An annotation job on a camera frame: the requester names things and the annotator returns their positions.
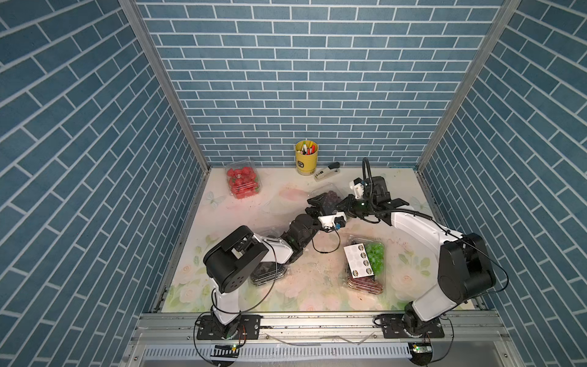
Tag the yellow pen cup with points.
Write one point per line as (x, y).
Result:
(306, 155)

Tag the aluminium corner post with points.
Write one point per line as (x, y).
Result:
(502, 18)
(139, 27)

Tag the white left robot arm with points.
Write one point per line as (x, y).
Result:
(232, 261)

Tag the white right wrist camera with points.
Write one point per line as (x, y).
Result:
(358, 187)

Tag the clear box of avocados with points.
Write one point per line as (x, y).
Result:
(273, 266)

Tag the aluminium corner post left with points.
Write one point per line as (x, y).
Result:
(139, 27)

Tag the white fruit sticker sheet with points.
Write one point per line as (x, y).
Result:
(358, 262)

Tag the grey desk stapler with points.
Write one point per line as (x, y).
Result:
(328, 171)

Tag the aluminium corner post right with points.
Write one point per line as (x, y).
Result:
(502, 18)

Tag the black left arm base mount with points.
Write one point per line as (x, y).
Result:
(244, 326)

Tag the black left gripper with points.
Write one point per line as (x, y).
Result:
(316, 206)

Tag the clear box of blueberries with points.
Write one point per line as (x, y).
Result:
(328, 196)

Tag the clear box of strawberries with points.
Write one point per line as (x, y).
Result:
(243, 179)

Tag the aluminium front rail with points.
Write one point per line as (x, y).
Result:
(316, 327)

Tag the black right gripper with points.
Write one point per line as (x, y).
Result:
(348, 206)

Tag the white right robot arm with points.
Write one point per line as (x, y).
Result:
(465, 269)

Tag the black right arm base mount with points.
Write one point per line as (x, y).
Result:
(408, 326)

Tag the clear box of mixed grapes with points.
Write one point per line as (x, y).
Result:
(374, 285)

